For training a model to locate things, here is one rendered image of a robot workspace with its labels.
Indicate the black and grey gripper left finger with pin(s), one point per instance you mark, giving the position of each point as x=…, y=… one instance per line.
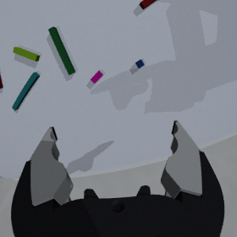
x=43, y=186

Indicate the small magenta block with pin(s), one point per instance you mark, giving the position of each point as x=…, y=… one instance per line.
x=96, y=77

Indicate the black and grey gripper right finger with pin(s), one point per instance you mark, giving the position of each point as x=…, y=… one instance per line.
x=188, y=177

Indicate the turquoise rod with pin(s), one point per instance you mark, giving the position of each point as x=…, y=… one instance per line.
x=31, y=81

